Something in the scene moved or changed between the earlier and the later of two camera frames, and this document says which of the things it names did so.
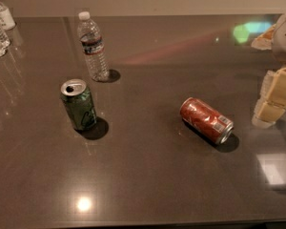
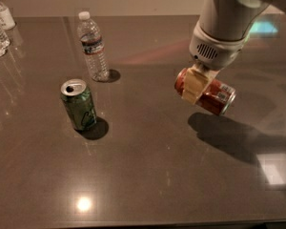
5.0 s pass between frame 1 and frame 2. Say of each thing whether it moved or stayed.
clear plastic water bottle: stayed
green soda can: stayed
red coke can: moved
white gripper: moved
